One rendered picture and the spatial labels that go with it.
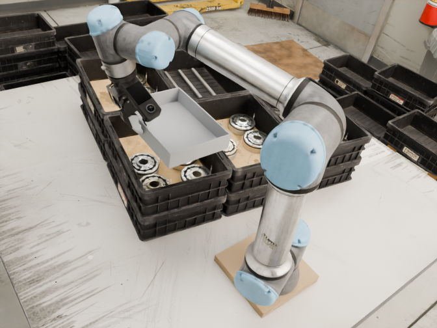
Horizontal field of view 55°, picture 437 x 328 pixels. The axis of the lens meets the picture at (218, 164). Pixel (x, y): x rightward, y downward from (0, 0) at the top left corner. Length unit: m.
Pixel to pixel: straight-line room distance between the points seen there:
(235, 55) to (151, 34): 0.18
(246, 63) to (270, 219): 0.34
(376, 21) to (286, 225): 3.67
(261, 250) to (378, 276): 0.60
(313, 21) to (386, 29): 0.87
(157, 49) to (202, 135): 0.42
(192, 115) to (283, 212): 0.54
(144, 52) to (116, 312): 0.71
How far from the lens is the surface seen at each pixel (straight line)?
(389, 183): 1.88
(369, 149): 2.01
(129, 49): 0.93
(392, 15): 4.39
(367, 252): 1.55
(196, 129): 1.25
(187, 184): 1.24
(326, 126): 0.81
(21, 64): 2.89
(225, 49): 0.95
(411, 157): 2.48
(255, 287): 1.06
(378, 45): 4.50
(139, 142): 1.53
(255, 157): 1.54
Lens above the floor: 1.79
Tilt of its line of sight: 41 degrees down
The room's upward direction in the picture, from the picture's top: 11 degrees clockwise
